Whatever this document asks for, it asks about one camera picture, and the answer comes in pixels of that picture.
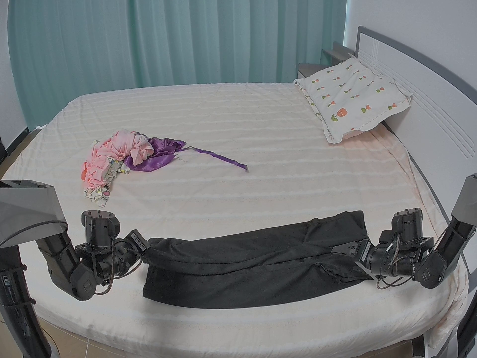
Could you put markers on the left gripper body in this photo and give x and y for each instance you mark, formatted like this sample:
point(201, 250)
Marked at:
point(136, 242)

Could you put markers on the black T-shirt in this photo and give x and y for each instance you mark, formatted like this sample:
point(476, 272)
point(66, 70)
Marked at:
point(242, 267)

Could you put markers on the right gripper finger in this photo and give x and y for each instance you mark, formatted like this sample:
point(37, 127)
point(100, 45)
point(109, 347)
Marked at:
point(346, 249)

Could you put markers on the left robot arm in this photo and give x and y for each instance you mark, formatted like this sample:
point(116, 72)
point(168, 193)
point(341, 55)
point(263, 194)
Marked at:
point(22, 214)

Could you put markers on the dark chest of drawers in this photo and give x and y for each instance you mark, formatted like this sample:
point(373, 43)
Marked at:
point(2, 147)

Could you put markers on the blue-green curtain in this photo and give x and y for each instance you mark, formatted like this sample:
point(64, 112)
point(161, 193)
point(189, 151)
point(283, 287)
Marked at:
point(149, 32)

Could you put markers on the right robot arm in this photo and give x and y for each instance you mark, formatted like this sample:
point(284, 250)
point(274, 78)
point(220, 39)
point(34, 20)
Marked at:
point(436, 267)

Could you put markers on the pile of clothes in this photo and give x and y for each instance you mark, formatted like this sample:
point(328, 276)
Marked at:
point(100, 162)

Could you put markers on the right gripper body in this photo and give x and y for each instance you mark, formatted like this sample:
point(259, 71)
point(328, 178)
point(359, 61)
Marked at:
point(372, 261)

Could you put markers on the bed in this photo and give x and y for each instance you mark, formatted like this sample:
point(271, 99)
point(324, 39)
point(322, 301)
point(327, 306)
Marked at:
point(261, 162)

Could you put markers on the grey bedside table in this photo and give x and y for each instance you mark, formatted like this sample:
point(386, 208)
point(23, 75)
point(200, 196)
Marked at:
point(311, 69)

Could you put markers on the white printed pillow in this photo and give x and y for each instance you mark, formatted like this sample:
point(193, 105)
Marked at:
point(354, 95)

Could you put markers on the purple satin garment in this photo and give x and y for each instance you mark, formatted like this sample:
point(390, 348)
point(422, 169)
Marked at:
point(156, 160)

